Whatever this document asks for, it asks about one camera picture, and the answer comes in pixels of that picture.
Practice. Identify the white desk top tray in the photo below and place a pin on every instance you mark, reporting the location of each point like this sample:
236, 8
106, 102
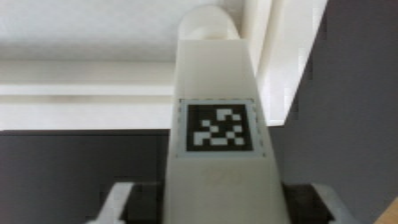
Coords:
99, 42

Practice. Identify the white right obstacle bar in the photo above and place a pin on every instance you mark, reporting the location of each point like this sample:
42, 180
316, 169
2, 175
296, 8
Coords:
291, 30

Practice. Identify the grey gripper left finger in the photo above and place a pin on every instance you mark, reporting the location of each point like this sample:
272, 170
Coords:
131, 204

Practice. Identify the white obstacle bar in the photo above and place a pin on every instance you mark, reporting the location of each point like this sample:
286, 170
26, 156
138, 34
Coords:
291, 30
85, 108

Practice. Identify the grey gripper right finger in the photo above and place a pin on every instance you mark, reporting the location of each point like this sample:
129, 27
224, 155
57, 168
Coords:
314, 205

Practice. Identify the white front obstacle bar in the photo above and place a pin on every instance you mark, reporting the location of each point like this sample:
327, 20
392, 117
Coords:
85, 108

